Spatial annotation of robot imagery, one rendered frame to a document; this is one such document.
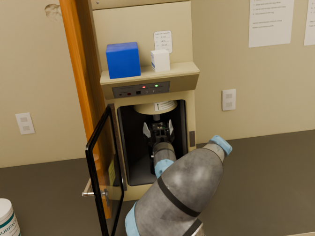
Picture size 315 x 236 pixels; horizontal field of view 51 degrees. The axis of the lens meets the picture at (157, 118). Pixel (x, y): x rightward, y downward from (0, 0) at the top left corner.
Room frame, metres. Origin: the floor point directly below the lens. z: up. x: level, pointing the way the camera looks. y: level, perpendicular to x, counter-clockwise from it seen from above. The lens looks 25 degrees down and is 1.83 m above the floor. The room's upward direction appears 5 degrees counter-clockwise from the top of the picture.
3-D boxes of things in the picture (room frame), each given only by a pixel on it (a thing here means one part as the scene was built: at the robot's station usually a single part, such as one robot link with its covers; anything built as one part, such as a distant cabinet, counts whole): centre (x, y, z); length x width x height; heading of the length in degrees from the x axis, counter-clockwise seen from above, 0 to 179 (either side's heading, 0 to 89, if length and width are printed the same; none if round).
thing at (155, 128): (1.05, 0.00, 1.25); 0.12 x 0.08 x 0.09; 3
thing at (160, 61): (1.06, -0.03, 1.54); 0.05 x 0.05 x 0.06; 11
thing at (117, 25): (1.24, 0.02, 1.33); 0.32 x 0.25 x 0.77; 93
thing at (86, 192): (0.87, 0.22, 1.20); 0.10 x 0.05 x 0.03; 173
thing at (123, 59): (1.05, 0.09, 1.56); 0.10 x 0.10 x 0.09; 3
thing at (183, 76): (1.05, 0.01, 1.46); 0.32 x 0.12 x 0.10; 93
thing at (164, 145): (0.97, -0.01, 1.24); 0.08 x 0.05 x 0.08; 93
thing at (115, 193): (0.93, 0.19, 1.19); 0.30 x 0.01 x 0.40; 173
